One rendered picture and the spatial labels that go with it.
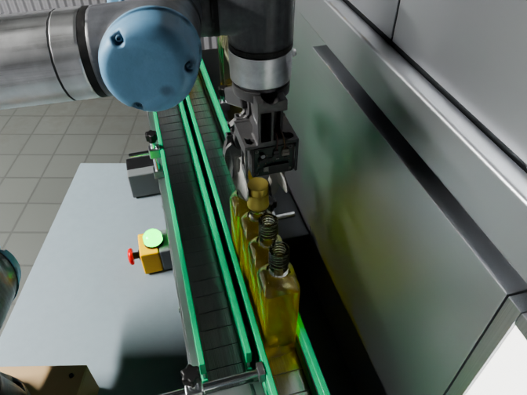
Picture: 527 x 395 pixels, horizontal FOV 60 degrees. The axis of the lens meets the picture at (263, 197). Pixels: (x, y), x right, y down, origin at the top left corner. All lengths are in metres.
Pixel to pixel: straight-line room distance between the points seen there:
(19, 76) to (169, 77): 0.12
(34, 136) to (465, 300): 2.84
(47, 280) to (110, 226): 0.20
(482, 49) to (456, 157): 0.09
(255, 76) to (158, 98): 0.18
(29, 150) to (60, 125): 0.28
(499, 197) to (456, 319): 0.14
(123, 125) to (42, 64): 2.60
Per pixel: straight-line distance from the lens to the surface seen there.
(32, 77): 0.41
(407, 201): 0.53
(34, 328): 1.14
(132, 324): 1.07
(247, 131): 0.59
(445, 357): 0.55
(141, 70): 0.37
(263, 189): 0.70
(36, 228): 2.48
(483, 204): 0.44
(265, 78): 0.54
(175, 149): 1.26
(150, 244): 1.08
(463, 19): 0.47
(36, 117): 3.29
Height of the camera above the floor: 1.63
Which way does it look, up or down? 44 degrees down
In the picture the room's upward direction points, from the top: straight up
